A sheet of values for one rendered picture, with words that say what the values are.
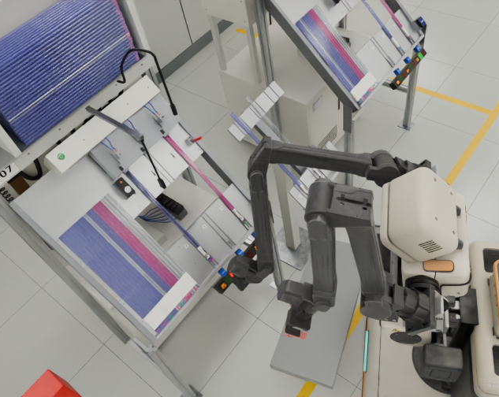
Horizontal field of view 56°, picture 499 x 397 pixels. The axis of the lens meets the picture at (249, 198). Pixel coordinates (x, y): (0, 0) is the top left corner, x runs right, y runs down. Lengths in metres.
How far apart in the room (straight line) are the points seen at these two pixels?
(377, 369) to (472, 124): 1.90
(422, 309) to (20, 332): 2.36
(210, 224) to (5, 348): 1.58
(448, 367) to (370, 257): 0.75
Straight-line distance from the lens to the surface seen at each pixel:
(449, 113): 3.55
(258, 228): 1.55
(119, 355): 2.74
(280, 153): 1.40
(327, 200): 0.93
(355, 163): 1.45
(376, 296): 1.20
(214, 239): 1.95
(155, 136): 1.87
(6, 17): 1.76
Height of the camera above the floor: 2.37
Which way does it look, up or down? 51 degrees down
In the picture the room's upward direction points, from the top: 14 degrees counter-clockwise
